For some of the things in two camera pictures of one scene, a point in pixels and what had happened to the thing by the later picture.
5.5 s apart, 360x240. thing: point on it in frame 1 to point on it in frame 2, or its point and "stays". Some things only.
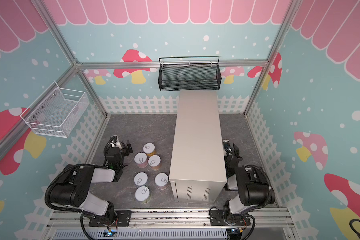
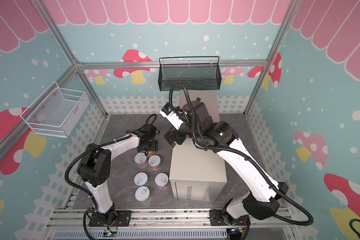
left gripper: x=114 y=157 to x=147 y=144
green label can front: x=142 y=194 stays
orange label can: x=154 y=162 stays
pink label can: x=141 y=159 stays
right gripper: x=233 y=152 to x=174 y=137
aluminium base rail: x=173 y=225 stays
